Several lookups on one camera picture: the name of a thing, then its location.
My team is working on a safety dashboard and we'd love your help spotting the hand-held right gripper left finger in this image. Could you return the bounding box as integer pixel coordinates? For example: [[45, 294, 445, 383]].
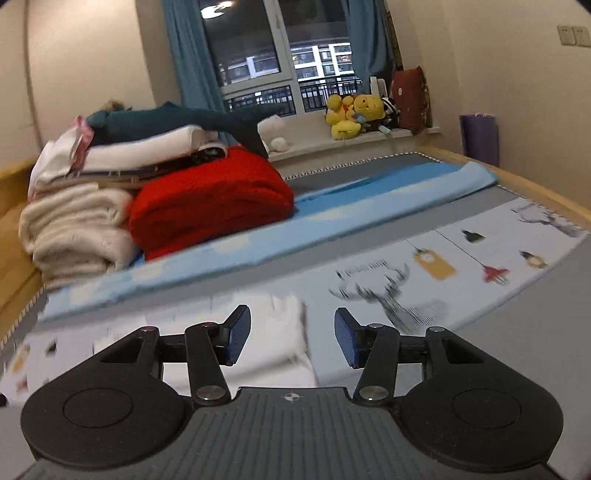
[[92, 305, 252, 407]]

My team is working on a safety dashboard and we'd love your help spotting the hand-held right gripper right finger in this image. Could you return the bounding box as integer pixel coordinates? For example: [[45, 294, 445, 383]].
[[335, 308, 490, 407]]

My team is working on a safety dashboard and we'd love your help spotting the striped plush toy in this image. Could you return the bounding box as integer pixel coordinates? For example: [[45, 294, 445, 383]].
[[382, 98, 400, 131]]

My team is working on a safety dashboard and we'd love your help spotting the cream folded blanket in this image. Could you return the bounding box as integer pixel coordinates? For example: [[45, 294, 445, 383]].
[[18, 185, 139, 291]]

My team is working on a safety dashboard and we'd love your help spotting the printed bed sheet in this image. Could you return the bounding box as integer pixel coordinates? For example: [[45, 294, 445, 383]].
[[0, 196, 591, 407]]

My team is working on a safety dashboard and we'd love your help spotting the white plush toy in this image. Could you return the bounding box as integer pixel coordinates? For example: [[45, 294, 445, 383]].
[[256, 115, 290, 154]]

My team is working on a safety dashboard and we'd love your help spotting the pink and white cloth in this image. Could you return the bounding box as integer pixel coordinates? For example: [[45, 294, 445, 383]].
[[28, 115, 95, 198]]

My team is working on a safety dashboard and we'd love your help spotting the red folded blanket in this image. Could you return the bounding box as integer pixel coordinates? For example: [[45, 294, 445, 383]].
[[128, 145, 296, 263]]

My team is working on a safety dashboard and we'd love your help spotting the dark patterned folded cloth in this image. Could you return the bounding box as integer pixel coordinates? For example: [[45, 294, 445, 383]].
[[69, 143, 232, 191]]

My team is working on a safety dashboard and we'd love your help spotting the white plastic object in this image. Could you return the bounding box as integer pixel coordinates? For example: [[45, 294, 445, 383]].
[[369, 76, 393, 100]]

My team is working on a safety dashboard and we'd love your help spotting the dark red bag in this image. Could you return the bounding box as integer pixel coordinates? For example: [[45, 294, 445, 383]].
[[390, 66, 433, 136]]

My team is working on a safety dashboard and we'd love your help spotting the window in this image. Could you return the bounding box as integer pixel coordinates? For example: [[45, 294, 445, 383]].
[[198, 0, 366, 116]]

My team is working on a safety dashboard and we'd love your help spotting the purple bag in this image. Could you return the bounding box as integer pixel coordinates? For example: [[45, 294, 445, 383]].
[[459, 113, 501, 169]]

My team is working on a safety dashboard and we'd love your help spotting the white folded sheet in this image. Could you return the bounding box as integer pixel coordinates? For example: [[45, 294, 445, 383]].
[[83, 126, 220, 172]]

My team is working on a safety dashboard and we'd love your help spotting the light blue sheet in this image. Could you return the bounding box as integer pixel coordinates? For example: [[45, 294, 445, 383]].
[[39, 161, 499, 324]]

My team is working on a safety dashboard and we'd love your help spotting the blue curtain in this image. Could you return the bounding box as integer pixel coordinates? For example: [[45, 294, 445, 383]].
[[345, 0, 397, 88], [161, 0, 232, 112]]

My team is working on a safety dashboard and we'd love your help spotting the white t-shirt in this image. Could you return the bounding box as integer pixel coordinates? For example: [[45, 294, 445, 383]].
[[92, 294, 319, 393]]

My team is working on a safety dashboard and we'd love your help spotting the yellow plush toy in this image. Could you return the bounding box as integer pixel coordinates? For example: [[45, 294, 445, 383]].
[[353, 93, 387, 134], [325, 95, 362, 140]]

